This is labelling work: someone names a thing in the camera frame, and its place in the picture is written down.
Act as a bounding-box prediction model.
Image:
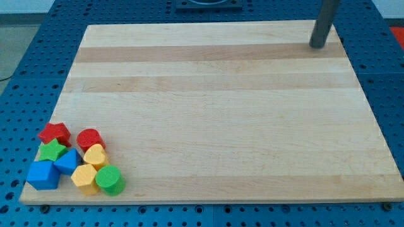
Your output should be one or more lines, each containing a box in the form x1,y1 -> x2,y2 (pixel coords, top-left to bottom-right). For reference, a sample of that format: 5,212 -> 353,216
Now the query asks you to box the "red star block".
37,122 -> 71,147

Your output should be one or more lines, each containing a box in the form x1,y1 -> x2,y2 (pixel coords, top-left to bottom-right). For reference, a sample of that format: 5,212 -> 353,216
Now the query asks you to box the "wooden board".
20,20 -> 403,205

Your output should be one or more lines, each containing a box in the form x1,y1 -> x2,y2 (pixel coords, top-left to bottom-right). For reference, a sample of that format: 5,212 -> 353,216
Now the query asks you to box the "yellow heart block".
83,144 -> 110,170

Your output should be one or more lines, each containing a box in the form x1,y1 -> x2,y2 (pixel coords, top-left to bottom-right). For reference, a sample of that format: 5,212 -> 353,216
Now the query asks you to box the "blue cube block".
26,161 -> 61,190

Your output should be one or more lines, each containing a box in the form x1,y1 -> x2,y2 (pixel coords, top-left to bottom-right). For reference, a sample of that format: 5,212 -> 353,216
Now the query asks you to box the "green cylinder block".
95,165 -> 126,196

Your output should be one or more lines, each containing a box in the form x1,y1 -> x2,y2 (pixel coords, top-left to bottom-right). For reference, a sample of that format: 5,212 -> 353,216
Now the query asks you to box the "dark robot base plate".
173,0 -> 244,11

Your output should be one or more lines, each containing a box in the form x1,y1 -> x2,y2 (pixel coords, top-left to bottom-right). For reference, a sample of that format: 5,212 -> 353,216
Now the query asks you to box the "green star block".
39,139 -> 68,161

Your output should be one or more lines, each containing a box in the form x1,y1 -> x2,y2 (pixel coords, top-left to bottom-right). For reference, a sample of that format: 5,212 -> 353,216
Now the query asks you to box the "red cylinder block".
76,129 -> 105,153

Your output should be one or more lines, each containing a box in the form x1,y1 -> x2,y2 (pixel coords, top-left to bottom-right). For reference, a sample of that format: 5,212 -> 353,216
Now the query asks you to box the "blue triangle block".
54,148 -> 82,176

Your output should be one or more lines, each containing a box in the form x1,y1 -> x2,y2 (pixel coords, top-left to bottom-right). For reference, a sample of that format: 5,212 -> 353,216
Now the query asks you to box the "yellow hexagon block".
71,164 -> 100,195

